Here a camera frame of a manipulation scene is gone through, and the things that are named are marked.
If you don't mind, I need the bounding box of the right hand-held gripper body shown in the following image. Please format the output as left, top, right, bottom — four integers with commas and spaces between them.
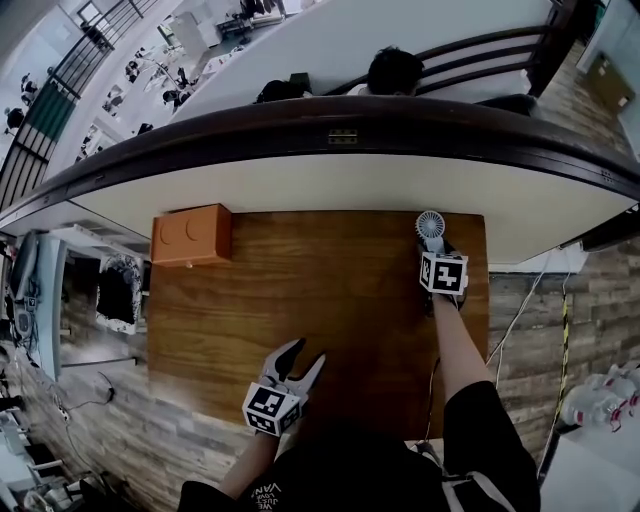
418, 238, 470, 314

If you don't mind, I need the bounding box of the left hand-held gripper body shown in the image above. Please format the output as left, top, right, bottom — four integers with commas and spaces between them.
242, 374, 307, 437

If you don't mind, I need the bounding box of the small white handheld fan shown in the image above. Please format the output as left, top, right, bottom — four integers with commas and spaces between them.
414, 209, 448, 254

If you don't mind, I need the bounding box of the person's right forearm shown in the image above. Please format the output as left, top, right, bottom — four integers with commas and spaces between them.
432, 293, 494, 402

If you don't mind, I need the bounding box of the person's left forearm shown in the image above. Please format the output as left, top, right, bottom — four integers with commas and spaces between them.
219, 432, 279, 501

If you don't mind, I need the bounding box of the brown wooden table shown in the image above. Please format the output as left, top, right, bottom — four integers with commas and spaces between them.
146, 209, 490, 441

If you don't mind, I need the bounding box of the cream railing panel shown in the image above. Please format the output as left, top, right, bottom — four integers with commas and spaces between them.
69, 152, 640, 266

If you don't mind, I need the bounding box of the person's black printed shirt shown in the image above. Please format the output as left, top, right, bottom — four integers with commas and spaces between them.
179, 380, 541, 512

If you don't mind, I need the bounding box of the yellow black striped tape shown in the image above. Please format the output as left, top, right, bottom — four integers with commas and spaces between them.
558, 294, 572, 397

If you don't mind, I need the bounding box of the orange wooden box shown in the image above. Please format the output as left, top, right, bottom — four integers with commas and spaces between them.
150, 202, 233, 267

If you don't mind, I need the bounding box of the white patterned chair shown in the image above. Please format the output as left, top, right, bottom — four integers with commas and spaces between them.
94, 252, 147, 334

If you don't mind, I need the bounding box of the black garment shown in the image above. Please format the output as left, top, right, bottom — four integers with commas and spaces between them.
97, 267, 137, 324

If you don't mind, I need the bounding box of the black curved handrail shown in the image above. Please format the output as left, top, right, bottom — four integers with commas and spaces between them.
0, 94, 640, 231

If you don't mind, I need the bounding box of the white slatted rack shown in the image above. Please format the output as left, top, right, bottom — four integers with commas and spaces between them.
49, 223, 151, 257

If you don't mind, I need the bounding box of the white counter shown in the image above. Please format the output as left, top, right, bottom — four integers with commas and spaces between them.
539, 424, 640, 512

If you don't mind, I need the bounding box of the grey case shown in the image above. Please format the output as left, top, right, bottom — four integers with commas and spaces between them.
12, 232, 42, 302

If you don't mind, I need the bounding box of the green banner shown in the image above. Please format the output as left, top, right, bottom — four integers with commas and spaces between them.
22, 82, 79, 147

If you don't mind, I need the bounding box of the black metal balcony railing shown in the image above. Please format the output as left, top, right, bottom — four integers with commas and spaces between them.
0, 0, 147, 211

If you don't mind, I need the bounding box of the white floor cable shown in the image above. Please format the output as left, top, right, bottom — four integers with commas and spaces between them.
487, 252, 552, 367

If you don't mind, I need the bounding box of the dark wooden newel post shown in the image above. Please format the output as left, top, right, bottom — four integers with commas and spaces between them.
529, 0, 577, 99

